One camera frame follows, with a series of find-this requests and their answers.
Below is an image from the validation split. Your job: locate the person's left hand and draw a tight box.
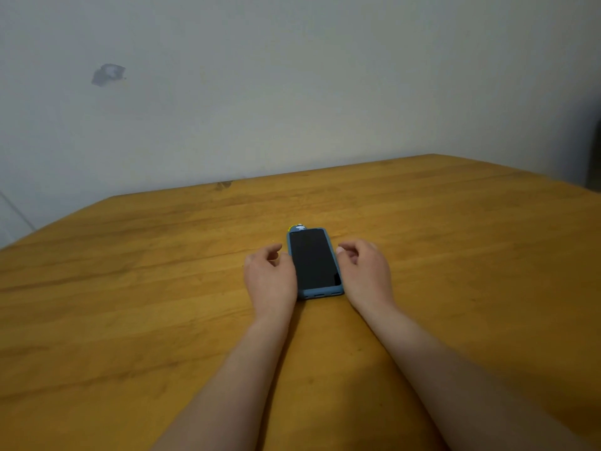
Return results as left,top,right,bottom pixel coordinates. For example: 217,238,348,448
243,243,299,323

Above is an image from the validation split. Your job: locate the person's right hand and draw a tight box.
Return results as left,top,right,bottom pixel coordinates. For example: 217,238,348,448
335,238,398,316

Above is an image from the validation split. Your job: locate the person's left forearm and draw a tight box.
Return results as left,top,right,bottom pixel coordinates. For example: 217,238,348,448
151,314,295,451

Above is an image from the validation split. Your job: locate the person's right forearm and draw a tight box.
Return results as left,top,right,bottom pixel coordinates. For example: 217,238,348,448
359,300,599,451

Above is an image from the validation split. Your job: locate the smartphone in blue case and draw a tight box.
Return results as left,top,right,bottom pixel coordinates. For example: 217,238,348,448
286,227,345,300

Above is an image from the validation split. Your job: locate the dark furniture edge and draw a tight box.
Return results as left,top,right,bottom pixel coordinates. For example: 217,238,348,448
589,129,601,193

